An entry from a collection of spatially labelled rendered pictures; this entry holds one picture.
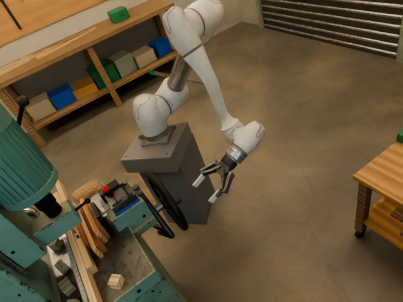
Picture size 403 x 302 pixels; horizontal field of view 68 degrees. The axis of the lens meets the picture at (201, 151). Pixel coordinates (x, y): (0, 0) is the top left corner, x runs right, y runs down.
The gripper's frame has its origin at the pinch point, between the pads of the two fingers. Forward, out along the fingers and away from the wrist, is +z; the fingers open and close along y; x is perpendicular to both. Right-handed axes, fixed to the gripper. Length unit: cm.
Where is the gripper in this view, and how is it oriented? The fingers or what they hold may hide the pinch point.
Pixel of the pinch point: (203, 192)
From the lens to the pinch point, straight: 140.2
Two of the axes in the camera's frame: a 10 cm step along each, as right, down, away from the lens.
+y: 5.4, 4.3, -7.2
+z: -6.5, 7.6, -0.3
